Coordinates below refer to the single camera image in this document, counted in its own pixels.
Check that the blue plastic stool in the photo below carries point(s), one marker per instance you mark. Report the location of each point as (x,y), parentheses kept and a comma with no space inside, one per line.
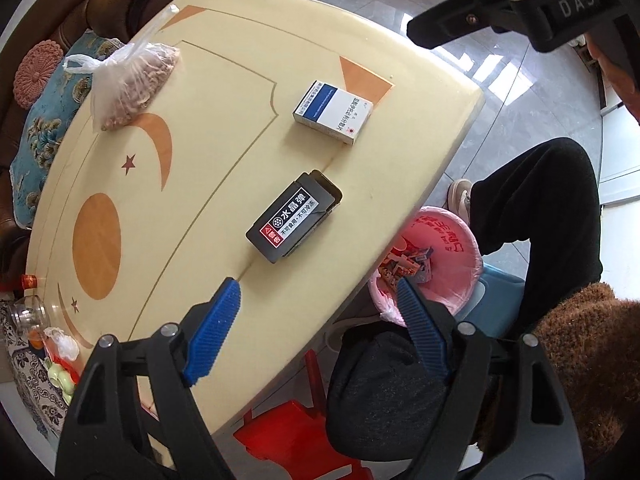
(492,305)

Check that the black box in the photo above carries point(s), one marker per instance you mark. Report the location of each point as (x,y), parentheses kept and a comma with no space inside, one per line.
(292,220)

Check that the person's left leg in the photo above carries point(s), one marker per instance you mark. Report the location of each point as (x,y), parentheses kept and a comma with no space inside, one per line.
(380,400)

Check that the person's right leg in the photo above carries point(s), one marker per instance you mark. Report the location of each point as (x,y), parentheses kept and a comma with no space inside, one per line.
(545,200)

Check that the white crumpled plastic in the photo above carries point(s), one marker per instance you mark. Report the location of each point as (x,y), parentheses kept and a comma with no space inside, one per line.
(62,344)

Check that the person's leg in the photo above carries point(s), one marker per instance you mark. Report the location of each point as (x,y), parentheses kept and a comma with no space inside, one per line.
(545,200)
(380,400)

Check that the small red box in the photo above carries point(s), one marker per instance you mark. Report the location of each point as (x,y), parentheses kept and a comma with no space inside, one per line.
(29,282)

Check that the floral patterned cloth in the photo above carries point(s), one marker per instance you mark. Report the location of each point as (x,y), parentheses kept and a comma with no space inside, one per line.
(25,400)

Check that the pink trash bin with bag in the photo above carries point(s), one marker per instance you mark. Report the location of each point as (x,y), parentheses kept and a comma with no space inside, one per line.
(450,240)

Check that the red and gold box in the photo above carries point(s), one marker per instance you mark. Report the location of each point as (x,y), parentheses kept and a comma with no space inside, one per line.
(392,266)

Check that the pale green fruit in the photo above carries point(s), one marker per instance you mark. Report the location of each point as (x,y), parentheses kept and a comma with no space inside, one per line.
(56,374)
(67,392)

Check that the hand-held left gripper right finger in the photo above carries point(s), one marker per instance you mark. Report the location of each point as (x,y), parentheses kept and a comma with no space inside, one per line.
(422,330)

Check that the blue medicine box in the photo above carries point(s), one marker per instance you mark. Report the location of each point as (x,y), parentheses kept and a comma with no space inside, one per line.
(424,266)

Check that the brown fuzzy coat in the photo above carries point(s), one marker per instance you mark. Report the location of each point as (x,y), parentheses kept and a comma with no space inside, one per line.
(590,375)

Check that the beige shoe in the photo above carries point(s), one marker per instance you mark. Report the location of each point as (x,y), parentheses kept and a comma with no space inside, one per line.
(457,200)

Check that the blue floral cushion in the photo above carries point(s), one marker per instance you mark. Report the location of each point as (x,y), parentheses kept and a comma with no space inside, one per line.
(40,145)

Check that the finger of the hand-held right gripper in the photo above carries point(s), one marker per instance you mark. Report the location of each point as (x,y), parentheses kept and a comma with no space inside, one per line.
(450,20)

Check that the small orange fruit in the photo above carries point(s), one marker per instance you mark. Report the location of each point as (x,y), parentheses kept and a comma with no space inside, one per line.
(36,342)

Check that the red plastic stool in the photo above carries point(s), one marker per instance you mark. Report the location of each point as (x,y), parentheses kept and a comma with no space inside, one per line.
(280,430)

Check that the white medicine box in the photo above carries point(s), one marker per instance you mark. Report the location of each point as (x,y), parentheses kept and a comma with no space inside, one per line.
(332,110)

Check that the glass jar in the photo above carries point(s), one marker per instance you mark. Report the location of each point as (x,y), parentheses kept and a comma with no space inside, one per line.
(27,312)

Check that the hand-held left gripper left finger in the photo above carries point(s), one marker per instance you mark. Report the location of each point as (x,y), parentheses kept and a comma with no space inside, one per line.
(215,330)

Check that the clear bag of peanuts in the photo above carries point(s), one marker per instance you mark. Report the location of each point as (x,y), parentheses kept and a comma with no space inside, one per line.
(135,85)

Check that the round pink crochet cushion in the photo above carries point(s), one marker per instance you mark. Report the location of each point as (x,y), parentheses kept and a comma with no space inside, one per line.
(37,72)

